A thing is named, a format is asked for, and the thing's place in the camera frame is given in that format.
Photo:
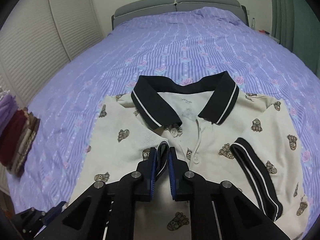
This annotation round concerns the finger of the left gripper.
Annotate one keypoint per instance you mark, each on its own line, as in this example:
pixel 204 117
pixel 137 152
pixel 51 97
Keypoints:
pixel 53 212

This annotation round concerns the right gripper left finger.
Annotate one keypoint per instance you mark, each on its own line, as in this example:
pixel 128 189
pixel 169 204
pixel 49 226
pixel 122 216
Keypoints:
pixel 139 185

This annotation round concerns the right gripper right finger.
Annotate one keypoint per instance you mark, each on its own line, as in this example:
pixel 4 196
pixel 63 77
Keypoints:
pixel 185 185

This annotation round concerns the white polo shirt black collar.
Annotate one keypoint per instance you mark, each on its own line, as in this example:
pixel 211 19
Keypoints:
pixel 221 133

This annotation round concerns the brown striped folded garment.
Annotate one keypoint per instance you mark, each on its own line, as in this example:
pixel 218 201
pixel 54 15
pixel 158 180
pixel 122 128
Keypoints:
pixel 25 143

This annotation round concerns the dark red folded garment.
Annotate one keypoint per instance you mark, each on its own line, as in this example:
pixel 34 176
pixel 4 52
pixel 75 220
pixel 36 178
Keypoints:
pixel 10 136

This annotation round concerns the lilac folded garment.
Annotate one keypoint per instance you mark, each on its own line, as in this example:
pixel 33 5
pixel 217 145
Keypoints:
pixel 8 106

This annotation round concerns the purple floral bed sheet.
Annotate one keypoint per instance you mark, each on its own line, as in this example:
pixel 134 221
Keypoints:
pixel 184 46

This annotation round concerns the grey padded headboard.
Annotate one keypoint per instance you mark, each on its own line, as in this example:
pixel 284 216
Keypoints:
pixel 155 7

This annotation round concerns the white bedside table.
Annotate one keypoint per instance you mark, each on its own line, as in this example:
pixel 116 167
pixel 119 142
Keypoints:
pixel 269 35

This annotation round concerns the clear plastic bottle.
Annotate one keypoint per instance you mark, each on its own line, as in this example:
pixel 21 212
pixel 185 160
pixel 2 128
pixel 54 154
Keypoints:
pixel 253 24

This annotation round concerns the green curtain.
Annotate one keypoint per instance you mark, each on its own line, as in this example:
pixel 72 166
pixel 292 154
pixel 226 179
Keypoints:
pixel 296 26

